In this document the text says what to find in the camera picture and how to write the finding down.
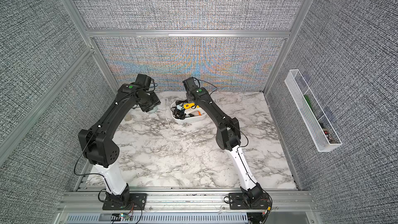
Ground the yellow hot glue gun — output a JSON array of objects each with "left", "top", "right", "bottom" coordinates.
[{"left": 175, "top": 100, "right": 197, "bottom": 110}]

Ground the white plastic storage box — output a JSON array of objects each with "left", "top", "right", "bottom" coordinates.
[{"left": 170, "top": 102, "right": 207, "bottom": 124}]

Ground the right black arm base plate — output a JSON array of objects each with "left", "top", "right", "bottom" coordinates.
[{"left": 228, "top": 192, "right": 273, "bottom": 210}]

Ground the mint lid glass jar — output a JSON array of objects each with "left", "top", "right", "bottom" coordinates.
[{"left": 148, "top": 106, "right": 158, "bottom": 114}]

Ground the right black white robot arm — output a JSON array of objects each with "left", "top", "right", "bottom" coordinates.
[{"left": 187, "top": 87, "right": 265, "bottom": 205}]

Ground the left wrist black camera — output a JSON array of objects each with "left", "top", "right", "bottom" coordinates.
[{"left": 134, "top": 74, "right": 153, "bottom": 89}]

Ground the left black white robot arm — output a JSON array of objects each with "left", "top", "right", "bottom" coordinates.
[{"left": 78, "top": 80, "right": 160, "bottom": 198}]

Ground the white pink glue gun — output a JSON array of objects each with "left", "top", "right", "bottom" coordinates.
[{"left": 184, "top": 109, "right": 202, "bottom": 118}]

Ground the clear wall-mounted tray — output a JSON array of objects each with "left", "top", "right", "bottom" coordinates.
[{"left": 285, "top": 69, "right": 342, "bottom": 152}]

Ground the green item in tray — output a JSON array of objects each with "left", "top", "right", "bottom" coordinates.
[{"left": 303, "top": 94, "right": 316, "bottom": 116}]

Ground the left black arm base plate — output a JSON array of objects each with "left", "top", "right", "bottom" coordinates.
[{"left": 102, "top": 193, "right": 148, "bottom": 211}]

